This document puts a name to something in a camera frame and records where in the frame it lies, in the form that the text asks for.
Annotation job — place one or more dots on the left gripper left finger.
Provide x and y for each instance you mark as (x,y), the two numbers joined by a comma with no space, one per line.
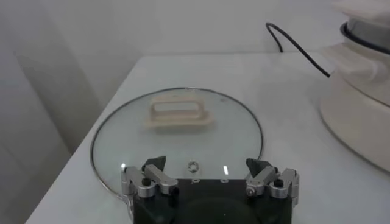
(158,178)

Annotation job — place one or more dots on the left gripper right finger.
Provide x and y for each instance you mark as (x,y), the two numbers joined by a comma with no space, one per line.
(263,179)

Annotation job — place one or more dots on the round glass pot lid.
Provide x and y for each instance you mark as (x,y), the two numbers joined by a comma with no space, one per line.
(182,146)

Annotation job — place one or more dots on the cream electric cooker base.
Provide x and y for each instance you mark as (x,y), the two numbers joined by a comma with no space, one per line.
(356,115)

